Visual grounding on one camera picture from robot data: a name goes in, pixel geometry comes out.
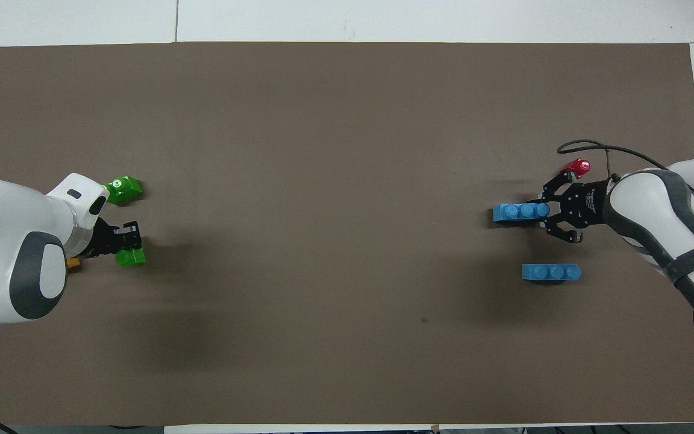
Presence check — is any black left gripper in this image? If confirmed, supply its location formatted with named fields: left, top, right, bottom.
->
left=80, top=218, right=145, bottom=259

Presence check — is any blue three-stud block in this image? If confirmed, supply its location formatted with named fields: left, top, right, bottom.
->
left=522, top=263, right=582, bottom=283
left=492, top=203, right=551, bottom=225

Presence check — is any red one-stud block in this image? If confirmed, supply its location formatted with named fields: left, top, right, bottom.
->
left=559, top=159, right=591, bottom=180

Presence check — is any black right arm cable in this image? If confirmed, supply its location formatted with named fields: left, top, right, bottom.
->
left=557, top=140, right=671, bottom=181

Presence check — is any brown table mat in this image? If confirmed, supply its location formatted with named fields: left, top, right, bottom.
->
left=0, top=41, right=694, bottom=426

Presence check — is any green two-stud block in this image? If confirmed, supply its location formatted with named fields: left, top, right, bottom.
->
left=103, top=175, right=143, bottom=206
left=115, top=247, right=147, bottom=267

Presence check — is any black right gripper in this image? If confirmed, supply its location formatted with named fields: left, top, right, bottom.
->
left=542, top=171, right=610, bottom=244

